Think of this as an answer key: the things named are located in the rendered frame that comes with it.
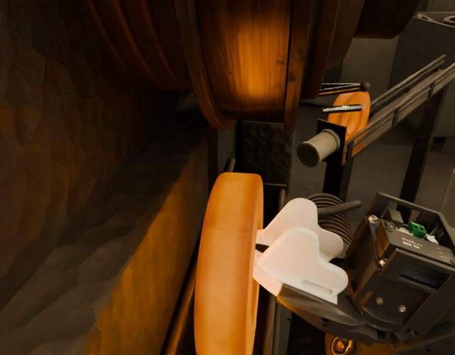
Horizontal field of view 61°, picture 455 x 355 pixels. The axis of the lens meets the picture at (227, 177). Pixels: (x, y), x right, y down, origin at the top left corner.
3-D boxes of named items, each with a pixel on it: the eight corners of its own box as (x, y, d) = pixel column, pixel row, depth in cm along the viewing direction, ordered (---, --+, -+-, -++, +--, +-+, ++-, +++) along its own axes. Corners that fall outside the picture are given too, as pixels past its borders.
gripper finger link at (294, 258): (242, 191, 27) (365, 232, 27) (220, 249, 30) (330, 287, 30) (235, 216, 25) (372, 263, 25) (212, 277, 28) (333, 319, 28)
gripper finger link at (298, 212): (248, 170, 30) (360, 208, 30) (227, 226, 33) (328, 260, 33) (242, 191, 27) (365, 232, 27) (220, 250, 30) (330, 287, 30)
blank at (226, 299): (182, 276, 21) (244, 282, 20) (226, 136, 33) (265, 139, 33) (203, 413, 29) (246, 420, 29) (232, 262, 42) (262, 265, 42)
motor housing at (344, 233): (278, 391, 107) (298, 239, 80) (282, 327, 126) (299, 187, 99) (326, 400, 105) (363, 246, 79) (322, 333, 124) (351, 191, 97)
